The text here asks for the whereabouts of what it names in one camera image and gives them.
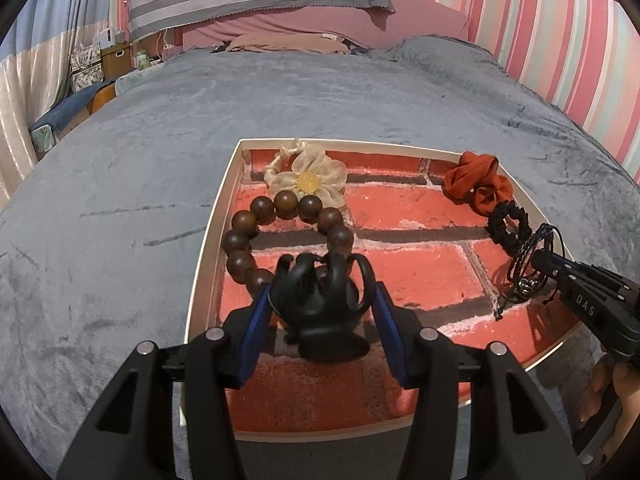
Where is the blue and cream curtain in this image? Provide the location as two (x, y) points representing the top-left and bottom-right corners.
(0, 0), (121, 196)

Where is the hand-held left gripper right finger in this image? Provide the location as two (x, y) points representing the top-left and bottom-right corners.
(372, 280), (586, 480)

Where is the white device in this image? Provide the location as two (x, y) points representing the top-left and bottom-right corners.
(92, 30), (128, 50)

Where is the black scrunchie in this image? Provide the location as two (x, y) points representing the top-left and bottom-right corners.
(486, 203), (533, 256)

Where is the brown cardboard box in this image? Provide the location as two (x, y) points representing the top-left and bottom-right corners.
(100, 44), (133, 81)

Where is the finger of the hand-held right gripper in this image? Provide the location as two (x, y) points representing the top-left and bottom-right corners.
(531, 251), (640, 306)

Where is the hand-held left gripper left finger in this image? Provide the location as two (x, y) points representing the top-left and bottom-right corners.
(57, 282), (273, 480)

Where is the brown wooden bead bracelet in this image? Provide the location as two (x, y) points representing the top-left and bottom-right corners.
(221, 191), (356, 301)

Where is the blue cloth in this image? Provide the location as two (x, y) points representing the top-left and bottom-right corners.
(30, 80), (118, 136)

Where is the orange wooden chair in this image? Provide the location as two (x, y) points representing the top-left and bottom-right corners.
(87, 82), (118, 116)

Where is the red scrunchie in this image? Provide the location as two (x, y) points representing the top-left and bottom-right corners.
(442, 151), (515, 217)

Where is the black hair claw clip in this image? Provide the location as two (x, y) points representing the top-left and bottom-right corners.
(268, 252), (377, 363)

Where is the white cable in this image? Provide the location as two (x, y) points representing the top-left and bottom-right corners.
(150, 30), (173, 58)

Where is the person's right hand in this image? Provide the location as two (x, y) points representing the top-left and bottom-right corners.
(577, 360), (640, 466)

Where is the brick-lined cardboard tray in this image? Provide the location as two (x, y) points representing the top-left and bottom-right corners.
(180, 137), (586, 443)

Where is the cream flower hair tie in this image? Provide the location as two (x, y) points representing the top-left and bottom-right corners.
(263, 137), (348, 209)

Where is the black cord bracelet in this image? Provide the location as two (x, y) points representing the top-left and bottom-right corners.
(492, 224), (571, 322)

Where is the tan pillow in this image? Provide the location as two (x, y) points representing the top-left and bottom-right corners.
(225, 32), (351, 55)

